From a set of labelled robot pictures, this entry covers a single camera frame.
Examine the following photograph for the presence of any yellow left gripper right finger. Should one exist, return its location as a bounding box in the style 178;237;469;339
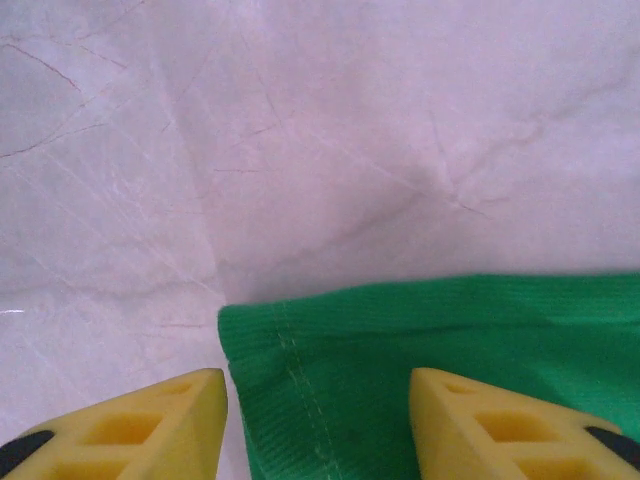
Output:
409;366;640;480

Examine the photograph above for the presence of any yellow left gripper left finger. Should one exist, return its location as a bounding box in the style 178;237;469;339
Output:
0;367;230;480

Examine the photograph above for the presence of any green tank top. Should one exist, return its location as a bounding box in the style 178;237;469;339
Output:
216;271;640;480

